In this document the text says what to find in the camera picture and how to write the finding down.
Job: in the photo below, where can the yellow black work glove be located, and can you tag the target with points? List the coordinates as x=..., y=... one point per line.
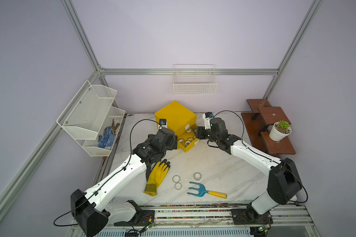
x=156, y=177

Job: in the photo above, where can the yellow drawer cabinet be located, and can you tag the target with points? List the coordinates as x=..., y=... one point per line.
x=179, y=118

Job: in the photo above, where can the blue item in rack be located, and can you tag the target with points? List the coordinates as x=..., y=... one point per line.
x=107, y=139

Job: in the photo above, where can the white wire wall basket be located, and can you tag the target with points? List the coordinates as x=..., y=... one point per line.
x=198, y=84

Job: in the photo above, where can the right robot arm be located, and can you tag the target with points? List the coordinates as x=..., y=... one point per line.
x=283, y=178

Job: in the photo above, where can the aluminium frame rail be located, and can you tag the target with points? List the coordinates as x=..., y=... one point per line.
x=222, y=72

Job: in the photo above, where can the brown wooden step shelf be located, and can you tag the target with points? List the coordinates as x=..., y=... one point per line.
x=258, y=123

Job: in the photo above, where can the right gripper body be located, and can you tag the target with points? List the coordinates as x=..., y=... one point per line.
x=211, y=137

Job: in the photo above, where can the white mesh two-tier rack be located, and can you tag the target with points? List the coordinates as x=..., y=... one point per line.
x=87, y=116

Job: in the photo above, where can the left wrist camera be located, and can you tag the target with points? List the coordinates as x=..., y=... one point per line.
x=162, y=123

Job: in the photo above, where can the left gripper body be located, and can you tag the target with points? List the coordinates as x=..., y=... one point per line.
x=173, y=143

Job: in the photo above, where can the white potted succulent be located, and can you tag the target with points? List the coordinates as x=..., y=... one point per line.
x=280, y=130

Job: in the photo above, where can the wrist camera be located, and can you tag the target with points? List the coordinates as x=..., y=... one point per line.
x=207, y=117
x=162, y=123

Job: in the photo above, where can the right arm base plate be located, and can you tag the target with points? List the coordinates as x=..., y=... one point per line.
x=250, y=217

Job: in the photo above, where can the blue garden fork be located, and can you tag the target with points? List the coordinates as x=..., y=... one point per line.
x=202, y=191

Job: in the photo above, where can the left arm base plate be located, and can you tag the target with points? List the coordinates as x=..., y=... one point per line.
x=141, y=218

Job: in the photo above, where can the clear tape roll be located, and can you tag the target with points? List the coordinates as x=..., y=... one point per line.
x=176, y=179
x=178, y=186
x=197, y=176

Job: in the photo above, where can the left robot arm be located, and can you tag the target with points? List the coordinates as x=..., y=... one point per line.
x=89, y=208

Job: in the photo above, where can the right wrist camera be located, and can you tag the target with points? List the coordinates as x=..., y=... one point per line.
x=207, y=117

